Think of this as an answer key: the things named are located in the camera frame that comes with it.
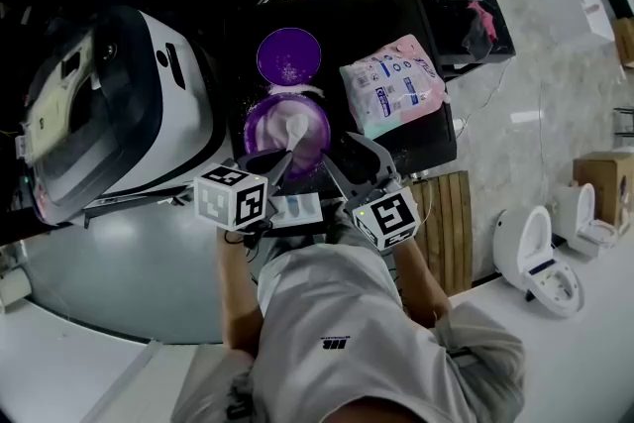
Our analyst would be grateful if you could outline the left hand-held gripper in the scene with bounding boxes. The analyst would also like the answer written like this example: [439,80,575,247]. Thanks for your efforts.
[193,149,293,234]

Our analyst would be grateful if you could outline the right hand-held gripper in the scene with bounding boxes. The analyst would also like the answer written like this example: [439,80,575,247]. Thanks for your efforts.
[321,132,421,253]

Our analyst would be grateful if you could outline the white powder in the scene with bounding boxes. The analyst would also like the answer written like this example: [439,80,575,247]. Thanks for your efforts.
[255,106,326,174]

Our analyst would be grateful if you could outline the white plastic spoon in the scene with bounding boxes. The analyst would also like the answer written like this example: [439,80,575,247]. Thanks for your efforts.
[285,113,311,155]

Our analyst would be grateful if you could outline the person's right forearm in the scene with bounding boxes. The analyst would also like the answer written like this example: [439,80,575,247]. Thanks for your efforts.
[393,240,452,328]

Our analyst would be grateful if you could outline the person's left forearm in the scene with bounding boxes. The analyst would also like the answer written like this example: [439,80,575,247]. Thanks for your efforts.
[216,227,264,358]

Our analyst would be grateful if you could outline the pink white powder bag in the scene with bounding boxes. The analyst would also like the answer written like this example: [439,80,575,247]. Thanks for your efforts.
[339,34,447,140]

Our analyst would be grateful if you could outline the purple plastic tub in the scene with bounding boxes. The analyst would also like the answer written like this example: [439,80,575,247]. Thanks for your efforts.
[243,92,332,182]

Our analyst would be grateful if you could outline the person's grey trousers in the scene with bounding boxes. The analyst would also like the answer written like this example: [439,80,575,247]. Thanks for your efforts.
[262,207,370,271]

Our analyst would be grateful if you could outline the wooden slat mat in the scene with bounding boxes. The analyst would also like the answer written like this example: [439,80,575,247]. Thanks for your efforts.
[410,170,475,296]

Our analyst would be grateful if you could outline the white and black top-loader machine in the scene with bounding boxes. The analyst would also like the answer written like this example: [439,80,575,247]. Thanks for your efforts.
[22,5,229,224]

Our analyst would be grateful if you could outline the purple round lid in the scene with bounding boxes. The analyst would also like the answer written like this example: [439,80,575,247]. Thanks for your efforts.
[256,28,322,86]

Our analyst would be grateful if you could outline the person's grey t-shirt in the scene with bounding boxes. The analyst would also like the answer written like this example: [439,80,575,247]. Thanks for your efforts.
[170,242,526,423]

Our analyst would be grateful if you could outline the white toilet with open lid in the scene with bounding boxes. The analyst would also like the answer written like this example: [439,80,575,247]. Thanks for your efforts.
[554,182,630,259]
[493,205,585,319]

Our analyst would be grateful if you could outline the pink and black cloth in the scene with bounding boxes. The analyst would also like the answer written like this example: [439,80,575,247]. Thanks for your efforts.
[463,0,496,58]

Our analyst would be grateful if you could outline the brown cardboard box beside toilets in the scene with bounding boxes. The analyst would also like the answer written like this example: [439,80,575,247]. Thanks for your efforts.
[573,152,634,227]

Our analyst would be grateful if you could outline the dark chair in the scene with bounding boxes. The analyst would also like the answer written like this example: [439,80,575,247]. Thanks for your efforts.
[613,106,634,138]

